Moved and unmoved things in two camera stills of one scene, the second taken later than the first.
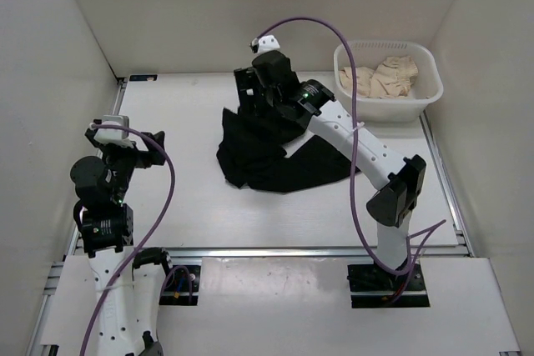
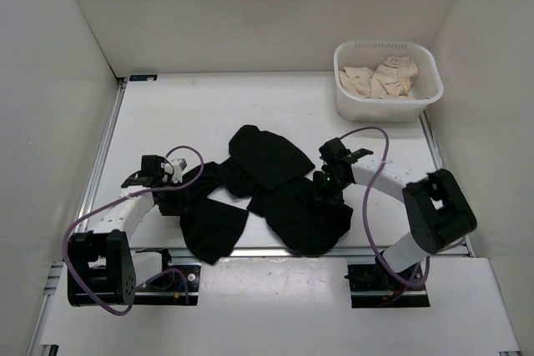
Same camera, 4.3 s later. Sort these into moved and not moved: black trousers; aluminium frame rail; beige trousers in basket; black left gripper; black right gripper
Moved: black right gripper; black trousers; black left gripper
Not moved: beige trousers in basket; aluminium frame rail
